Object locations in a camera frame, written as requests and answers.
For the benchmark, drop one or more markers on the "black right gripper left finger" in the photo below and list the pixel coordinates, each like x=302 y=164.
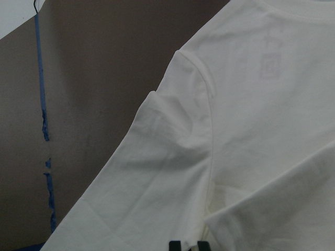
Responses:
x=175 y=245

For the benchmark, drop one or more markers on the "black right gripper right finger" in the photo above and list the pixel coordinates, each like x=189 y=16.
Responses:
x=203 y=246

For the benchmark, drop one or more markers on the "cream long-sleeve cat shirt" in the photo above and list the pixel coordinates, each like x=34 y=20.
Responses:
x=235 y=147

